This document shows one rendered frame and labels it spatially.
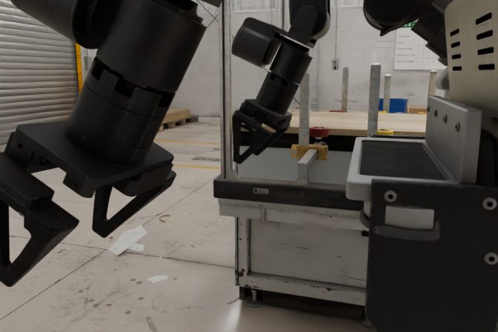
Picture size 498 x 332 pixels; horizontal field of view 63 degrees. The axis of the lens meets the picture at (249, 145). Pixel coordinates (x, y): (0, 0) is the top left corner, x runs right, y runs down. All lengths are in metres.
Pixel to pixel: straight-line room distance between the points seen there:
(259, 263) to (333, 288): 0.36
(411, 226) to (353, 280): 1.66
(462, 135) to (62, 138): 0.30
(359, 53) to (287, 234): 7.00
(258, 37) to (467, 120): 0.40
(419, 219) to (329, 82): 8.40
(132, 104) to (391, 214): 0.22
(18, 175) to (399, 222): 0.27
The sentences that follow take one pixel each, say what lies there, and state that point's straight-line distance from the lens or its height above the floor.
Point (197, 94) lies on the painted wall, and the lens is 9.51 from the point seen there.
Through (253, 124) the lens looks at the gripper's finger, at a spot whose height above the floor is 1.05.
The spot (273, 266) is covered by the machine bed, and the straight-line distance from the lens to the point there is 2.04.
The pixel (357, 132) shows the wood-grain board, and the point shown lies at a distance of 1.73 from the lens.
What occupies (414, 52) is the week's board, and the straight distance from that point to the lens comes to 8.70.
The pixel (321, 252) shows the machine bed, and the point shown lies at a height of 0.32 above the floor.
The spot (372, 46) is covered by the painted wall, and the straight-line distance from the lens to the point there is 8.70.
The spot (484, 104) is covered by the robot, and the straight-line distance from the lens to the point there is 0.43.
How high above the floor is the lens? 1.13
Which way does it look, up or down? 10 degrees down
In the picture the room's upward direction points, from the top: straight up
